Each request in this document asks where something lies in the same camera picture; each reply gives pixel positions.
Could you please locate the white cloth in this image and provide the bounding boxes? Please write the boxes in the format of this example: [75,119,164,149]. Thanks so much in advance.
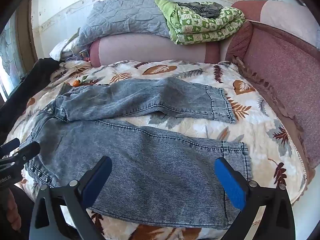
[49,40,80,62]

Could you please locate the grey crumpled cloth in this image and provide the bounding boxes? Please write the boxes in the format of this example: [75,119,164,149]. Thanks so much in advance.
[176,1,224,19]

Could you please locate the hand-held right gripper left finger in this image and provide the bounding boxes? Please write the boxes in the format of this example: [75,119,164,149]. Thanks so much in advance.
[29,156,113,240]

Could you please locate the pink sofa backrest cushion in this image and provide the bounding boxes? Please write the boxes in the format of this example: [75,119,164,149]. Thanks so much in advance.
[89,31,225,68]

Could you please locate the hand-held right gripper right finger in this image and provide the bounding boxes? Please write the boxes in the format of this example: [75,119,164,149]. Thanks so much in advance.
[214,157,295,240]

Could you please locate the grey quilted pillow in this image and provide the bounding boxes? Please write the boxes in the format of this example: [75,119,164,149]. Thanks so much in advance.
[75,0,173,53]

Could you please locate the colourful plastic packet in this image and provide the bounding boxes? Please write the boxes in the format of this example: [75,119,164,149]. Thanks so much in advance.
[75,50,92,62]

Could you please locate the leaded glass window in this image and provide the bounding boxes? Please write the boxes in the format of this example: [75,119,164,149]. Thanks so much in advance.
[0,12,33,100]

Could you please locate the black jacket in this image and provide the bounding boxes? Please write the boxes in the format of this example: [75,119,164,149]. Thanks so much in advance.
[0,58,62,140]

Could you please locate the leaf print blanket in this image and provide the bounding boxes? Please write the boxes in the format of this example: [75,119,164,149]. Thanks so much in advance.
[5,59,309,240]

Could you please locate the grey denim pants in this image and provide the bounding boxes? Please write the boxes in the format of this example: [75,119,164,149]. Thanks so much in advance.
[19,77,252,230]

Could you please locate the green patterned quilt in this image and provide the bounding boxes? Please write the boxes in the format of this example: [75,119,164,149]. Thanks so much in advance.
[154,0,247,46]

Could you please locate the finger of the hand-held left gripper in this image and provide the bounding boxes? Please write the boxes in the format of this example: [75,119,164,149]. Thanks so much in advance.
[0,138,20,155]
[14,142,41,166]

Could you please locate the person's left hand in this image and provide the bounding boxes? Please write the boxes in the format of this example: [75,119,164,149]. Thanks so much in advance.
[4,188,22,231]

